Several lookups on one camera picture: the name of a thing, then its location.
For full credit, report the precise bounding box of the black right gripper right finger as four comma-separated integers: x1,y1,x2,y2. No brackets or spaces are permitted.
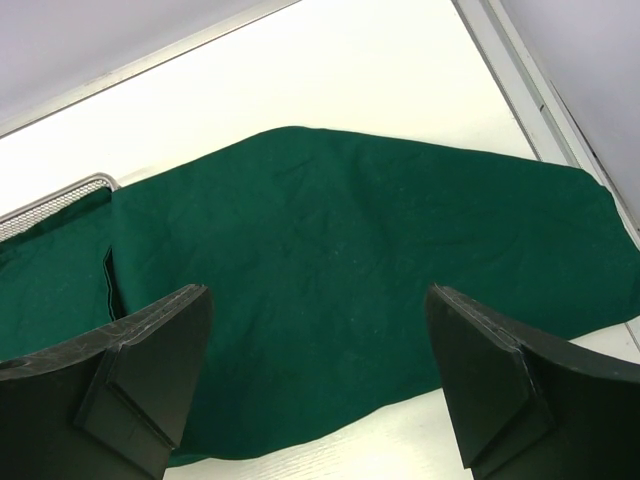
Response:
426,285,639,479

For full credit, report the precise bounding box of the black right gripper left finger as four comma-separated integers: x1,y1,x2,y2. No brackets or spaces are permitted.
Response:
1,284,213,479

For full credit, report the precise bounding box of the green surgical cloth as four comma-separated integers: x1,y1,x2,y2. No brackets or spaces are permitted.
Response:
1,127,639,466

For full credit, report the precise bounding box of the metal mesh instrument tray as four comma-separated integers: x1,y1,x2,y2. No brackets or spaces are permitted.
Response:
1,173,120,242

